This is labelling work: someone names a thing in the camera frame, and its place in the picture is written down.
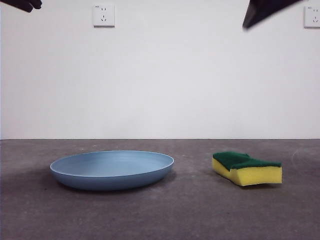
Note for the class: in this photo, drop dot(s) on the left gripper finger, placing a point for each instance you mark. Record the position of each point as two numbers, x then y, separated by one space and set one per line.
22 4

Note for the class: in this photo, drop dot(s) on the yellow and green sponge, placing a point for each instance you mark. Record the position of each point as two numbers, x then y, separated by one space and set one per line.
252 175

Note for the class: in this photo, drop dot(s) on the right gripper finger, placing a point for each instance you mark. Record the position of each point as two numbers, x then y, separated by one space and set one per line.
260 10

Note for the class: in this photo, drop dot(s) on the white wall socket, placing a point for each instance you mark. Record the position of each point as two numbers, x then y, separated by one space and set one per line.
104 15
312 17

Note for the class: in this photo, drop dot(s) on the light blue round plate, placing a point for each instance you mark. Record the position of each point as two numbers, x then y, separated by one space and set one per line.
110 172

